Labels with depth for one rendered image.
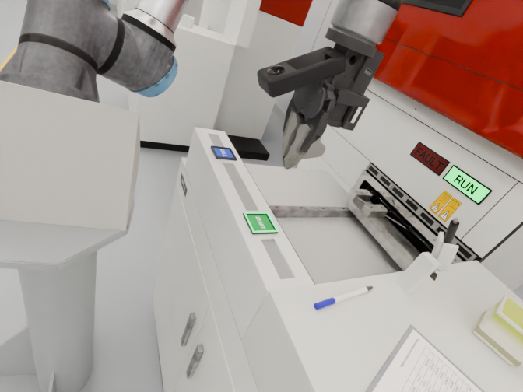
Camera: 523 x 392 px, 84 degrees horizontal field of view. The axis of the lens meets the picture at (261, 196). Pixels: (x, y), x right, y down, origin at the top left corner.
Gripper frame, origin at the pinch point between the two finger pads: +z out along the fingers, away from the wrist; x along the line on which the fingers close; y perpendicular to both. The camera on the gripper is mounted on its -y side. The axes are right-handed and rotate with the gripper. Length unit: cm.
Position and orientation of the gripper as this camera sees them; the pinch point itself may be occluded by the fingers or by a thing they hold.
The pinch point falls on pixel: (284, 160)
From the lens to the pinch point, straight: 49.2
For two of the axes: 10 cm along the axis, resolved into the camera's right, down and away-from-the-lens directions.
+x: -3.7, -6.3, 6.9
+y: 8.7, 0.3, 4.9
